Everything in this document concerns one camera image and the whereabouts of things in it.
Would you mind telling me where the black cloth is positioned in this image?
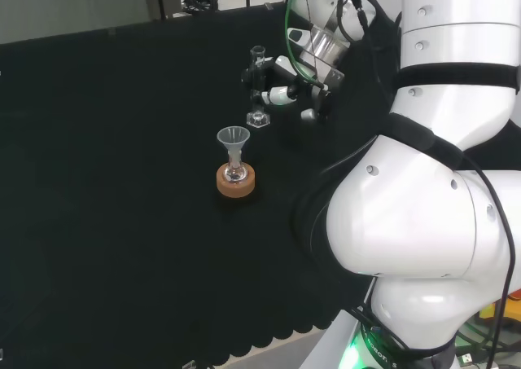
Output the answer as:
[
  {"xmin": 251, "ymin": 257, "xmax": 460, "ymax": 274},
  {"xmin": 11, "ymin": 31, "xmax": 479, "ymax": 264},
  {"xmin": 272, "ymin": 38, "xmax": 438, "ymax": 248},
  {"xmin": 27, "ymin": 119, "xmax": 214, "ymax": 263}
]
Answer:
[{"xmin": 0, "ymin": 0, "xmax": 408, "ymax": 367}]

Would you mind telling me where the green cable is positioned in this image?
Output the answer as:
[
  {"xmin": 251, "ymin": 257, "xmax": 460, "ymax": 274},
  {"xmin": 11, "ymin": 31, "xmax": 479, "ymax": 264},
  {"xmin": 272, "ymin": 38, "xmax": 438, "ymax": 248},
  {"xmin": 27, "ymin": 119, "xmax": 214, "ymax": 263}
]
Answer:
[{"xmin": 284, "ymin": 0, "xmax": 327, "ymax": 88}]

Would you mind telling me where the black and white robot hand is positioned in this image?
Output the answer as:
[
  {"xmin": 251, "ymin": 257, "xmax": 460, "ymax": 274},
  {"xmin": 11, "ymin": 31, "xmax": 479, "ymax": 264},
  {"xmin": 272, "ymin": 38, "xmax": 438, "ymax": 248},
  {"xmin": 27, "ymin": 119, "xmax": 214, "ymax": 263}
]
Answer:
[{"xmin": 241, "ymin": 53, "xmax": 344, "ymax": 127}]

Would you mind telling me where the cork ring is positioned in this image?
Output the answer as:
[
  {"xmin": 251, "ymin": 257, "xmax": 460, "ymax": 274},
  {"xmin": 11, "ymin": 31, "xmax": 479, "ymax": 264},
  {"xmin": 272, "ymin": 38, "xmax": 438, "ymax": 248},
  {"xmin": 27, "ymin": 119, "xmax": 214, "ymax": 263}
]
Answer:
[{"xmin": 216, "ymin": 163, "xmax": 256, "ymax": 200}]

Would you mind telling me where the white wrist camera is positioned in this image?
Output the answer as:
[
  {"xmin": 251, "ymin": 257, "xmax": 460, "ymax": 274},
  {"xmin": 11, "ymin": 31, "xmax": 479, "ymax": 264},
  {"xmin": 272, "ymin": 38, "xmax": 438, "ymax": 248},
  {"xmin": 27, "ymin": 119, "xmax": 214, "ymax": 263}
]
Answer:
[{"xmin": 286, "ymin": 26, "xmax": 311, "ymax": 47}]

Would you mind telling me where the clear graduated cylinder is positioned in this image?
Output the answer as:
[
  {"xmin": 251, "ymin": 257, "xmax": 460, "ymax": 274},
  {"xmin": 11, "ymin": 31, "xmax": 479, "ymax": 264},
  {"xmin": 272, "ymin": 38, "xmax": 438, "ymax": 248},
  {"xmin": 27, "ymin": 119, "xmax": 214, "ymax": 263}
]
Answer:
[{"xmin": 245, "ymin": 45, "xmax": 272, "ymax": 130}]

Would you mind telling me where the round-bottom glass flask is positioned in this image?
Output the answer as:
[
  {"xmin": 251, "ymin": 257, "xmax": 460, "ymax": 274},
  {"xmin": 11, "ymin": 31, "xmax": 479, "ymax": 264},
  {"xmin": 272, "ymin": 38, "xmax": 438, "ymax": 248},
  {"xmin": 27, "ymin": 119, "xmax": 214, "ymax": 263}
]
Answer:
[{"xmin": 222, "ymin": 151, "xmax": 248, "ymax": 183}]

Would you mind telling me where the long black cable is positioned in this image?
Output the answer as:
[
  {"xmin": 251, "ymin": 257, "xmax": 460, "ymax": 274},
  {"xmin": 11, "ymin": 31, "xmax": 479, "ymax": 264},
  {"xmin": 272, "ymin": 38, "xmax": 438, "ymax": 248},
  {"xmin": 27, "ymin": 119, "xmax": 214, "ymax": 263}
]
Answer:
[{"xmin": 458, "ymin": 155, "xmax": 517, "ymax": 369}]

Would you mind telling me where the clear plastic funnel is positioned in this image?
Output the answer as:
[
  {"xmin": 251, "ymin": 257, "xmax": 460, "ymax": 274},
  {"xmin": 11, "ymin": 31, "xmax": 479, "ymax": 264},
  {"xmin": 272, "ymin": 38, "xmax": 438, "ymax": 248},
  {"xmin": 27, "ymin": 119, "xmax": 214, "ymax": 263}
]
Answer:
[{"xmin": 216, "ymin": 126, "xmax": 252, "ymax": 163}]

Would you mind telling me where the black cable bundle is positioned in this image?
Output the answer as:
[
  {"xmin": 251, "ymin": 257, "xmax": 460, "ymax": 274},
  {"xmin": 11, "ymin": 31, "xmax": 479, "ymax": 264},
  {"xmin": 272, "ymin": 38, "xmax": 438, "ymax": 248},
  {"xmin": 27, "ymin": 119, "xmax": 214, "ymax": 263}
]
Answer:
[{"xmin": 335, "ymin": 0, "xmax": 403, "ymax": 86}]

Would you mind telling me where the pale board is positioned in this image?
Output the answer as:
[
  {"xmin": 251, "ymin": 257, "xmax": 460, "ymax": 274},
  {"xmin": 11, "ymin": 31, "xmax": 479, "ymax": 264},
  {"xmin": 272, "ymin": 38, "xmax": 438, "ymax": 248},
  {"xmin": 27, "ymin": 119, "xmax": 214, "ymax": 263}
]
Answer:
[{"xmin": 0, "ymin": 0, "xmax": 152, "ymax": 45}]

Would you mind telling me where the yellow stop button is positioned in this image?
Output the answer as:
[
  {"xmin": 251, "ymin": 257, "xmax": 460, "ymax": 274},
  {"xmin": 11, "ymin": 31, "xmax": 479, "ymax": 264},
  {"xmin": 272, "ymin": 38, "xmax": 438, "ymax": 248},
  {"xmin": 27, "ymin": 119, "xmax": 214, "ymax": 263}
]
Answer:
[{"xmin": 478, "ymin": 285, "xmax": 521, "ymax": 330}]

